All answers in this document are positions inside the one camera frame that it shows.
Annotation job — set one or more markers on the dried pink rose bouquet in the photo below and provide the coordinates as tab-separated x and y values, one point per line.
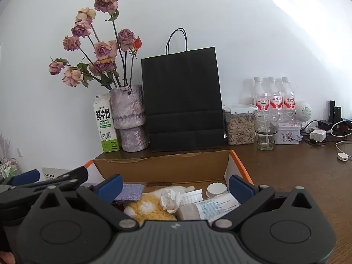
103	51

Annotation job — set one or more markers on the white charger plug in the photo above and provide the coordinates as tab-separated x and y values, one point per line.
318	135

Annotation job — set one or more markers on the white wall switch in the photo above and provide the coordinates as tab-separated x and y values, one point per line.
19	151

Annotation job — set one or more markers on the person's left hand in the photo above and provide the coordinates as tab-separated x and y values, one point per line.
6	259

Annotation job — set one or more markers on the clear seed storage container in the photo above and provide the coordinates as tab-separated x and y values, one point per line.
239	129

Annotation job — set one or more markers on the white round speaker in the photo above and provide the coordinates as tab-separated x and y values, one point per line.
304	111

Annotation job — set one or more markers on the clear drinking glass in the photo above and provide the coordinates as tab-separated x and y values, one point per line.
266	134

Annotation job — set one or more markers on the orange printed cardboard box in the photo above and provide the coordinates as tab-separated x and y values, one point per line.
165	166

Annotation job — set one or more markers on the pale tissue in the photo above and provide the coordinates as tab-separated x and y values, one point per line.
170	200

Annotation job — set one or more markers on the white jar lid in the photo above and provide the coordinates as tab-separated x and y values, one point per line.
217	189

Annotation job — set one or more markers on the white printed tin box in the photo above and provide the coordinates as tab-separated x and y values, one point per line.
287	134

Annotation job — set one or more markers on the white green milk carton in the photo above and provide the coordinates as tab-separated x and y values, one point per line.
106	123

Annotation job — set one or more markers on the purple burlap pouch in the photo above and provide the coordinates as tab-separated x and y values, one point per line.
132	192

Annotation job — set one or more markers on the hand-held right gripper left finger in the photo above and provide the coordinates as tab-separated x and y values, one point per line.
110	188

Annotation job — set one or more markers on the black upright device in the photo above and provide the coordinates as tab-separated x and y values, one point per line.
335	111

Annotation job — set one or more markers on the mottled purple ceramic vase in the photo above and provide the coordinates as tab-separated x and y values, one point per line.
129	115

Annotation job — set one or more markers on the yellow white plush toy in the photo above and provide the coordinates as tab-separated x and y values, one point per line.
150	207

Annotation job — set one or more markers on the black paper bag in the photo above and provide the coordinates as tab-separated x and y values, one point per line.
181	101

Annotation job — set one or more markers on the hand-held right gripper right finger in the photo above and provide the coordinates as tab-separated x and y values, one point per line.
242	188

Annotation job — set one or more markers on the red label water bottle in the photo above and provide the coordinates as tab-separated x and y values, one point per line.
260	99
275	99
288	100

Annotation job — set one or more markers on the clear cotton swab container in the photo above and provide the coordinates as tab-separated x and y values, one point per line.
217	205

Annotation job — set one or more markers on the white ridged plastic piece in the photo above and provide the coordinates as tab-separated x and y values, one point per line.
191	197

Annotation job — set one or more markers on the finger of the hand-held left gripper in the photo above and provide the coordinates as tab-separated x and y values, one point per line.
26	177
68	178

